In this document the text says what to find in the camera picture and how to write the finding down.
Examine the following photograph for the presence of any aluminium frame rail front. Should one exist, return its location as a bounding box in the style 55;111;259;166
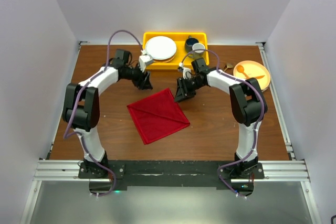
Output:
33;160;310;182

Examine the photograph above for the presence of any orange wooden spoon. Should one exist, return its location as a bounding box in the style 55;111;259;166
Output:
236;65;250;79

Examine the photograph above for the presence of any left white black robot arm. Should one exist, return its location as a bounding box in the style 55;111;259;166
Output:
62;49;154;178

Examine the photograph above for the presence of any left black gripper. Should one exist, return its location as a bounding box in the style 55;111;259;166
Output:
124;62;153;90

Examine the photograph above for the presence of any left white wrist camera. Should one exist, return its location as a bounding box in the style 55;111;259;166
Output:
138;49;154;72

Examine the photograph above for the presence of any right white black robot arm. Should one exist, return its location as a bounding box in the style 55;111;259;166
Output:
174;58;267;178

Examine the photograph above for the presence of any wooden plate under white plate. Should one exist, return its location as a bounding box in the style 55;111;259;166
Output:
152;55;175;63

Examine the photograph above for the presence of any yellow plastic bin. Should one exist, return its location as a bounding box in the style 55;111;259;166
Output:
143;31;208;71

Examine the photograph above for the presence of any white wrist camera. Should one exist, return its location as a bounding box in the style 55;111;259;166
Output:
177;62;193;79
138;49;154;72

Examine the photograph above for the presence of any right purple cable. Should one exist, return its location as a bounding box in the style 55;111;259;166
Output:
178;49;266;198

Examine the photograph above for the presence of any orange wooden plate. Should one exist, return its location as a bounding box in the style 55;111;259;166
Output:
233;60;271;91

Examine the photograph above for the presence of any aluminium frame rail right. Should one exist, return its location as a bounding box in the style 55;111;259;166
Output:
256;42;296;161

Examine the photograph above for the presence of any brass spoon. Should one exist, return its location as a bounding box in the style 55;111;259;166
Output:
223;63;234;72

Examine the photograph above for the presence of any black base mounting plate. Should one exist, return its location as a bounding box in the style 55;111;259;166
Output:
79;160;254;196

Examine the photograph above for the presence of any dark blue mug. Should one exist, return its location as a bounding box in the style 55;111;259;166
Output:
184;35;199;52

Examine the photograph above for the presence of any orange wooden knife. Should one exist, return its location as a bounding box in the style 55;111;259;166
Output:
245;75;265;80

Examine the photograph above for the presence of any grey white mug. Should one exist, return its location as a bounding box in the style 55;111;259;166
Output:
188;42;205;60

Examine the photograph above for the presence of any red cloth napkin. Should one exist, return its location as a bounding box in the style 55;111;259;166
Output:
127;88;190;145

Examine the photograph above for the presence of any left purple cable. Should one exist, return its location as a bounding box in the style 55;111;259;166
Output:
63;29;143;197

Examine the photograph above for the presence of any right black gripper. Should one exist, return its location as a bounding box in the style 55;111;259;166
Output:
174;77;205;103

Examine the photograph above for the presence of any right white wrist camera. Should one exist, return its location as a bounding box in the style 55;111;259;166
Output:
177;62;193;79

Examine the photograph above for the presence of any aluminium frame rail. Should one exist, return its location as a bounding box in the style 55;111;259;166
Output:
33;160;310;182
256;42;296;161

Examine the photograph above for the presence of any purple cable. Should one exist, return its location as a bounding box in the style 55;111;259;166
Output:
178;49;266;198
63;29;143;197

